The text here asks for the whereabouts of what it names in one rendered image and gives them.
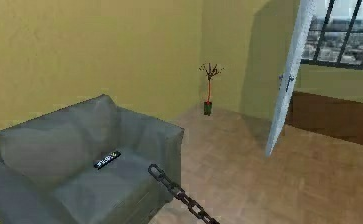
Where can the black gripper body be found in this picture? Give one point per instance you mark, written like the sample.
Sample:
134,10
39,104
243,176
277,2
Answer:
151,168

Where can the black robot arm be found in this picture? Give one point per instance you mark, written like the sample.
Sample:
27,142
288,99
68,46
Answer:
189,202

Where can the black framed window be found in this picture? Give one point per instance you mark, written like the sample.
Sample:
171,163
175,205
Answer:
339,63

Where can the white room door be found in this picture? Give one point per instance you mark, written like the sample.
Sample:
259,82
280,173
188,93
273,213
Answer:
289,86

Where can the black remote control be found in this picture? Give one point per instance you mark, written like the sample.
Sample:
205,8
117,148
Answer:
106,160

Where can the brown wooden cabinet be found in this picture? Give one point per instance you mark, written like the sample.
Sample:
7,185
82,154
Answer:
332,116

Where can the house plant with red stem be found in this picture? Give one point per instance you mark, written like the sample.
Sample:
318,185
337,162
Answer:
207,107

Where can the grey armchair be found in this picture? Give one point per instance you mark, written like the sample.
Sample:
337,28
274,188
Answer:
59,150

